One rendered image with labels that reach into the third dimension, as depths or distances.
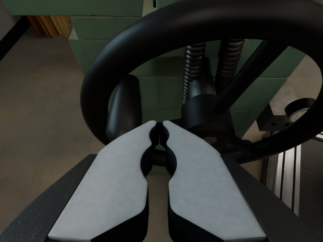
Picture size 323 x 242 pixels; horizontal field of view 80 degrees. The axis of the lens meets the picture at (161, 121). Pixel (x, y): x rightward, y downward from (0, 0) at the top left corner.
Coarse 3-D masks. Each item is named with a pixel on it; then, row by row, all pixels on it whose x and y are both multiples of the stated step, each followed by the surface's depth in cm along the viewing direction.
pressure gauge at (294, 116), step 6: (294, 102) 42; (300, 102) 41; (306, 102) 41; (312, 102) 41; (288, 108) 43; (294, 108) 42; (300, 108) 41; (306, 108) 40; (288, 114) 43; (294, 114) 42; (300, 114) 42; (288, 120) 44; (294, 120) 44
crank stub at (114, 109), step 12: (120, 84) 15; (132, 84) 15; (120, 96) 14; (132, 96) 14; (120, 108) 13; (132, 108) 14; (108, 120) 13; (120, 120) 13; (132, 120) 13; (108, 132) 13; (120, 132) 13
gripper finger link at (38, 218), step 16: (64, 176) 8; (80, 176) 8; (48, 192) 7; (64, 192) 7; (32, 208) 6; (48, 208) 6; (16, 224) 6; (32, 224) 6; (48, 224) 6; (0, 240) 5; (16, 240) 5; (32, 240) 5; (48, 240) 6
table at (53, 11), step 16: (16, 0) 28; (32, 0) 28; (48, 0) 28; (64, 0) 28; (80, 0) 28; (96, 0) 28; (112, 0) 28; (128, 0) 28; (144, 0) 28; (320, 0) 28; (208, 48) 24
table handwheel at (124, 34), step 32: (192, 0) 12; (224, 0) 11; (256, 0) 11; (288, 0) 11; (128, 32) 13; (160, 32) 12; (192, 32) 12; (224, 32) 12; (256, 32) 12; (288, 32) 12; (320, 32) 12; (96, 64) 15; (128, 64) 14; (256, 64) 15; (320, 64) 15; (96, 96) 17; (192, 96) 25; (224, 96) 19; (320, 96) 20; (96, 128) 22; (192, 128) 21; (224, 128) 21; (288, 128) 26; (320, 128) 22; (160, 160) 32; (256, 160) 31
